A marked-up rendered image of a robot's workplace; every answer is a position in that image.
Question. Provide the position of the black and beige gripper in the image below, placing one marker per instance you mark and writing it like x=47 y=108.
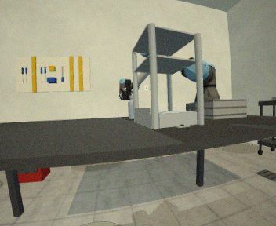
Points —
x=127 y=93

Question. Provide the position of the grey shelving unit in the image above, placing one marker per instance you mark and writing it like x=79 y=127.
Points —
x=166 y=41

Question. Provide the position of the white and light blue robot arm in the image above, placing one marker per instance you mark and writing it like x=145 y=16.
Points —
x=209 y=79

